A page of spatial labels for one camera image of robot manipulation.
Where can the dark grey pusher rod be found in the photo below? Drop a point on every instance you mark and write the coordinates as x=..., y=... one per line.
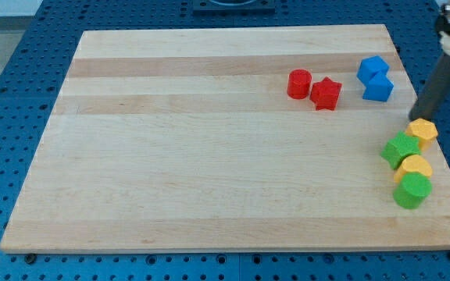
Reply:
x=434, y=92

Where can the yellow hexagon block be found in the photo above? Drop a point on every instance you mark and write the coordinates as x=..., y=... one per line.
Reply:
x=424, y=130

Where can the green star block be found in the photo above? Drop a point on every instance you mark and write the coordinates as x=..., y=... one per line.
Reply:
x=400, y=147

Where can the red star block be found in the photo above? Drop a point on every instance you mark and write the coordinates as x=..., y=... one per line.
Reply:
x=325, y=94

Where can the blue pentagon block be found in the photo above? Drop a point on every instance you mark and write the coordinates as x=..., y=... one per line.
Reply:
x=379, y=88

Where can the blue cube block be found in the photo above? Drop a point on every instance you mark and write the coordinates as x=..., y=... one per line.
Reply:
x=369, y=67

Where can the yellow heart block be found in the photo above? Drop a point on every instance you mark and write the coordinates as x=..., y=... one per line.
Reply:
x=413, y=164

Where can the green cylinder block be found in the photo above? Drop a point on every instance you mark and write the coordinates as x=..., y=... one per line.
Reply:
x=412, y=190

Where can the red cylinder block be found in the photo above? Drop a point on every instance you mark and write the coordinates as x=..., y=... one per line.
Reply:
x=299, y=82

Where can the wooden board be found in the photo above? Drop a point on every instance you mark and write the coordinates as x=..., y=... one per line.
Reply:
x=185, y=140

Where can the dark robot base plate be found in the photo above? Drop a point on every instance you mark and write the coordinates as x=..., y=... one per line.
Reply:
x=209, y=6

